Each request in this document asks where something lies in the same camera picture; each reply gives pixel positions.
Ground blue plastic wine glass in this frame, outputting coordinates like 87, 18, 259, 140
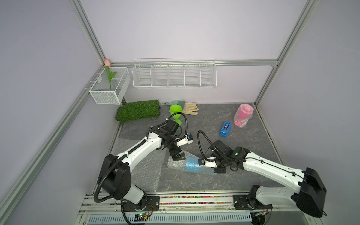
185, 157, 214, 175

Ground blue tape dispenser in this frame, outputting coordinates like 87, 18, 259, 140
219, 121, 232, 137

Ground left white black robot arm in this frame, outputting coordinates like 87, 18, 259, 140
94, 119, 193, 210

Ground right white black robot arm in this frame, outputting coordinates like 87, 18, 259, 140
209, 141, 327, 218

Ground bubble wrap sheet stack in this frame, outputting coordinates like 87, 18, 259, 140
111, 137, 166, 193

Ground green plastic wine glass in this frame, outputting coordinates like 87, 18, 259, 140
169, 105, 182, 126

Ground beige cloth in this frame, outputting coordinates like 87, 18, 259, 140
182, 103, 199, 115

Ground green artificial grass mat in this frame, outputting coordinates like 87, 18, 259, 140
115, 100, 160, 122

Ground artificial pink tulip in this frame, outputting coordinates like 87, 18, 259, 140
104, 59, 117, 91

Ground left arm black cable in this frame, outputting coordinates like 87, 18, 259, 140
93, 112, 188, 203

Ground long white wire shelf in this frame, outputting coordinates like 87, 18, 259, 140
132, 58, 217, 89

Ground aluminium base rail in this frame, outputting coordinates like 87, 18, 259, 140
75, 191, 323, 225

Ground small white wire basket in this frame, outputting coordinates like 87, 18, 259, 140
89, 67, 131, 105

